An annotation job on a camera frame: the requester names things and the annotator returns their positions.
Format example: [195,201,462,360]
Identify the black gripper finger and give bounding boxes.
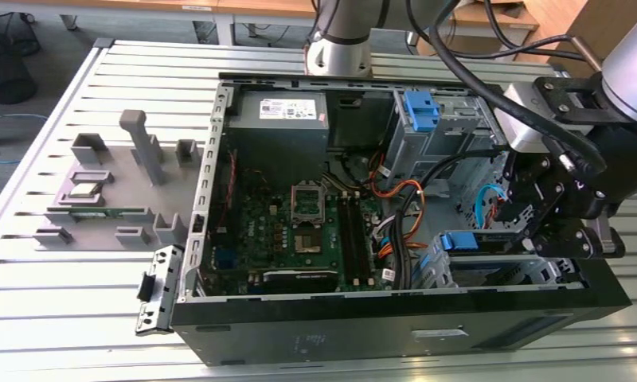
[494,152,586,240]
[507,216,626,260]

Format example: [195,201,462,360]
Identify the blue SATA wire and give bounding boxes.
[477,183,510,231]

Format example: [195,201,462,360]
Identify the hard disk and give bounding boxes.
[440,232,527,255]

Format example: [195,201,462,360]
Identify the metal disk bay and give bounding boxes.
[428,229,583,288]

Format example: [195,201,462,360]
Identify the metal optical drive cage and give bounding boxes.
[386,90,510,190]

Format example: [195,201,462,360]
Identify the blue drive latch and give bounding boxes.
[403,91,442,134]

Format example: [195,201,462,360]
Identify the wooden cabinet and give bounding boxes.
[550,0,637,80]

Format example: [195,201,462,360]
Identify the wooden desk white legs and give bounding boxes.
[58,0,320,47]
[419,0,542,61]

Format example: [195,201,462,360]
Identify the CPU socket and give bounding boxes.
[292,227,327,255]

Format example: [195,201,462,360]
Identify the metal socket cover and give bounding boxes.
[290,183,328,224]

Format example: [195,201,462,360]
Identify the black PC case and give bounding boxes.
[134,71,635,368]

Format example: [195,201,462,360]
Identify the black graphics card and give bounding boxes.
[247,268,343,296]

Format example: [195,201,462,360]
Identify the grey power supply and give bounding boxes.
[226,89,335,156]

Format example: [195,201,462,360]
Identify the green motherboard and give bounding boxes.
[206,189,403,296]

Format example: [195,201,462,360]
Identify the grey parts rack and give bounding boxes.
[30,109,207,252]

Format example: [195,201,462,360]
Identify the green RAM stick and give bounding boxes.
[46,205,146,220]

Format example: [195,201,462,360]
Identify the silver CPU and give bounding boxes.
[67,183,107,199]

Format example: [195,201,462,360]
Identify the black mesh bin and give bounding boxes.
[0,10,42,106]

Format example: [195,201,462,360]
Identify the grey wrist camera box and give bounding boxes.
[494,82,567,153]

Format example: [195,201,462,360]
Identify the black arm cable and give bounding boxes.
[428,0,610,176]

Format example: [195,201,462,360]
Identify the black wrist mount bracket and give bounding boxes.
[533,73,621,125]

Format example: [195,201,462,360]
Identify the orange yellow wire bundle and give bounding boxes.
[370,178,431,259]

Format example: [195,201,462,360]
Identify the black cable bundle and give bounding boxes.
[391,149,506,290]

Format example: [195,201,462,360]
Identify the red black twisted wire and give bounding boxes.
[212,149,242,236]

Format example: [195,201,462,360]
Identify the metal card retention bracket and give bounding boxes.
[134,243,188,336]

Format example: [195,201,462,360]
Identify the blue network cable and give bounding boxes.
[0,112,50,165]

